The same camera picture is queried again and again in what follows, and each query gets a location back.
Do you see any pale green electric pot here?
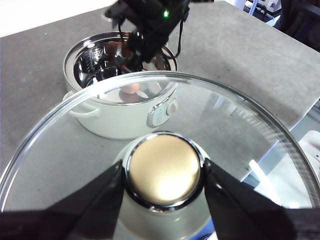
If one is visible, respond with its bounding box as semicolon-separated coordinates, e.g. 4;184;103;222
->
61;31;180;140

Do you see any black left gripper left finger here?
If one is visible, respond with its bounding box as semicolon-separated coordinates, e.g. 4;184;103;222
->
0;159;125;240

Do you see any white background object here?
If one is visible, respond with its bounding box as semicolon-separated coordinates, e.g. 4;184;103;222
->
297;129;320;175

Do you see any black background equipment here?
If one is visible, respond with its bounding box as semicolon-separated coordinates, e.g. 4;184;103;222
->
277;0;320;53

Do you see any glass lid with green knob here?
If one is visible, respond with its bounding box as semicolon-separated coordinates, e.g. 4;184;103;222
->
0;70;316;240

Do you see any black cable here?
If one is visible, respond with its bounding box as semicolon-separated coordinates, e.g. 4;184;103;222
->
174;19;187;58

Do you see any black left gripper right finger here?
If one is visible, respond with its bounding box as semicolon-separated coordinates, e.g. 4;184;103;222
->
202;157;320;240

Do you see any brown egg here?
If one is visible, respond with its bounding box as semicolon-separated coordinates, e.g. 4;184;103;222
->
120;83;140;95

